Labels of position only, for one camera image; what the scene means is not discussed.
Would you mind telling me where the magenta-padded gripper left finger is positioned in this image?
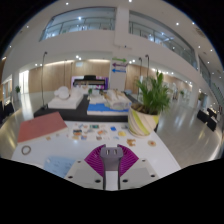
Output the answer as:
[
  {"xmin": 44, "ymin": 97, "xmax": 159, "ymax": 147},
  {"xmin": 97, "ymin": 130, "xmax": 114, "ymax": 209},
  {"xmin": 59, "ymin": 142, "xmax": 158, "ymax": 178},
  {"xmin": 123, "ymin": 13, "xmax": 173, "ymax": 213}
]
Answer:
[{"xmin": 64, "ymin": 144, "xmax": 108, "ymax": 190}]

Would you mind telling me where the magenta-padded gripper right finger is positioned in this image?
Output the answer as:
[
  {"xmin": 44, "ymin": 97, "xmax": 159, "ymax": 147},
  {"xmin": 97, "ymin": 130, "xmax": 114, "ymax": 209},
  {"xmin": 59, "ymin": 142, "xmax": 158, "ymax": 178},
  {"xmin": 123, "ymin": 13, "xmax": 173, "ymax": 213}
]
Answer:
[{"xmin": 117, "ymin": 144, "xmax": 159, "ymax": 191}]

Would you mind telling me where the grey block charger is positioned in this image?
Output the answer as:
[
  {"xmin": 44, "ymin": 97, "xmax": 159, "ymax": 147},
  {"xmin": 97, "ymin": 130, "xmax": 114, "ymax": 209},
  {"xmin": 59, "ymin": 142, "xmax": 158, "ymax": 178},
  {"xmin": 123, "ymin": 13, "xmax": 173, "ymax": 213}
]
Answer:
[{"xmin": 99, "ymin": 146, "xmax": 124, "ymax": 173}]

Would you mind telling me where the sheet of coloured stickers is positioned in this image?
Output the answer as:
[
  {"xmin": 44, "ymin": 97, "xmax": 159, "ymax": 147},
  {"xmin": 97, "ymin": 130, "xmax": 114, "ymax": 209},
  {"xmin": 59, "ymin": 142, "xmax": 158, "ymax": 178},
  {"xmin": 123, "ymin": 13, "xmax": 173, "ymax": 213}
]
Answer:
[{"xmin": 68, "ymin": 122, "xmax": 129, "ymax": 142}]

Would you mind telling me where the potted plant in striped pot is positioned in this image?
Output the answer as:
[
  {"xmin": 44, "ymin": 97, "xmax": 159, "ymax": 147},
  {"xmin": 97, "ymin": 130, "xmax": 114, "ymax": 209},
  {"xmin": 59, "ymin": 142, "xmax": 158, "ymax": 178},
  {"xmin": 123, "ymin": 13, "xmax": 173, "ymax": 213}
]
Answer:
[{"xmin": 127, "ymin": 70, "xmax": 172, "ymax": 138}]

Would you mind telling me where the black display platform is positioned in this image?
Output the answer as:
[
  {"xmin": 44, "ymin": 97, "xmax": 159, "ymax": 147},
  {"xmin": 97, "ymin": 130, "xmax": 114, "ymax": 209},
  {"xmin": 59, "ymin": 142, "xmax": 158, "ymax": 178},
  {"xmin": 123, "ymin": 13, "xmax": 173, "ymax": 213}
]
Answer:
[{"xmin": 33, "ymin": 94, "xmax": 139, "ymax": 123}]

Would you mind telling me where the blue-based architectural model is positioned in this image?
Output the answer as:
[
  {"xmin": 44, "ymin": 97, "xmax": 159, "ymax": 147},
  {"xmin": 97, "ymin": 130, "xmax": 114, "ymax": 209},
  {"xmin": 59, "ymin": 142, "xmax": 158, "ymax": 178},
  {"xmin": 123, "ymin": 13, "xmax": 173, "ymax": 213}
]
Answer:
[{"xmin": 87, "ymin": 89, "xmax": 133, "ymax": 117}]

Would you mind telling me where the salmon pink flat board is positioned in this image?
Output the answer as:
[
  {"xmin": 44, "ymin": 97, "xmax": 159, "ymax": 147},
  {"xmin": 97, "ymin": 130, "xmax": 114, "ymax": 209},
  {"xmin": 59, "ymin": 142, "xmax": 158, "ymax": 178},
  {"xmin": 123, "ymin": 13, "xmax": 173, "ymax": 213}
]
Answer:
[{"xmin": 17, "ymin": 111, "xmax": 69, "ymax": 144}]

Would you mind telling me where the white architectural model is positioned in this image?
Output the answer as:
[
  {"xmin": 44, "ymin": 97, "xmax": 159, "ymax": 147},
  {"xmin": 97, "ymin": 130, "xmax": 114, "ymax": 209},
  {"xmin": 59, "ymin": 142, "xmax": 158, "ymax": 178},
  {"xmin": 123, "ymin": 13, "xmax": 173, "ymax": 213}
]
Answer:
[{"xmin": 47, "ymin": 85, "xmax": 84, "ymax": 110}]

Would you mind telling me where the black piano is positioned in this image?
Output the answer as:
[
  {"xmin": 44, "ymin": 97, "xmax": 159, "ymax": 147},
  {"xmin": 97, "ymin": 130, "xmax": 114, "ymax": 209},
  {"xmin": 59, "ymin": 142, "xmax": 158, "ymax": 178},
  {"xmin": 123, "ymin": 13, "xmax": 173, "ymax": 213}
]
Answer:
[{"xmin": 71, "ymin": 75, "xmax": 109, "ymax": 91}]

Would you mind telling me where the white pillar with arrow signs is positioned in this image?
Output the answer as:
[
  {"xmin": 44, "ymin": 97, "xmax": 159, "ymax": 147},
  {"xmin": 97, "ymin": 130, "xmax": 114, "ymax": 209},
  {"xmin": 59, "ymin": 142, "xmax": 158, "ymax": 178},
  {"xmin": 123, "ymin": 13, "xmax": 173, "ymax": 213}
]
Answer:
[{"xmin": 109, "ymin": 57, "xmax": 129, "ymax": 92}]

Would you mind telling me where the group of black chairs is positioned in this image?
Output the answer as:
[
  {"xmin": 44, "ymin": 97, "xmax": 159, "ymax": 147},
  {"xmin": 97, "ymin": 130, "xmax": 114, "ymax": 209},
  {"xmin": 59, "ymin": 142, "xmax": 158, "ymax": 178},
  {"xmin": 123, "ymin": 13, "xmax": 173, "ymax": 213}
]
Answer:
[
  {"xmin": 0, "ymin": 99, "xmax": 15, "ymax": 124},
  {"xmin": 196, "ymin": 107, "xmax": 219, "ymax": 132}
]

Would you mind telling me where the black floor lamp stand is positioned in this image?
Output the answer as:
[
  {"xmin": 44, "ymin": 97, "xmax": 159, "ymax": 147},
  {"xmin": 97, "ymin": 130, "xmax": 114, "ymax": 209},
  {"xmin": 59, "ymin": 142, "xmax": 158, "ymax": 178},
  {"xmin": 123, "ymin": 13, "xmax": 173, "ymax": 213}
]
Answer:
[
  {"xmin": 39, "ymin": 50, "xmax": 49, "ymax": 109},
  {"xmin": 144, "ymin": 54, "xmax": 151, "ymax": 79},
  {"xmin": 137, "ymin": 57, "xmax": 144, "ymax": 84}
]

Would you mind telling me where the small background potted plant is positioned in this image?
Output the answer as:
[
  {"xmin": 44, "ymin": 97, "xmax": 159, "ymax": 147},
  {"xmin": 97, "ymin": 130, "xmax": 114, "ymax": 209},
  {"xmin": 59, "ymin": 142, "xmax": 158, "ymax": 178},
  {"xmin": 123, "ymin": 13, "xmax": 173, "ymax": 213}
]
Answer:
[{"xmin": 14, "ymin": 85, "xmax": 22, "ymax": 101}]

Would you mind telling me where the wooden ring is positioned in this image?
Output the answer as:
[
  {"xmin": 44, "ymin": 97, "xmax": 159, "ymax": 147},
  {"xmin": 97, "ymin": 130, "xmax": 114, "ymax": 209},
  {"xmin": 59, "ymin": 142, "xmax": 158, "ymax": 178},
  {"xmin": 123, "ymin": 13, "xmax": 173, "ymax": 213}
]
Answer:
[{"xmin": 20, "ymin": 145, "xmax": 32, "ymax": 156}]

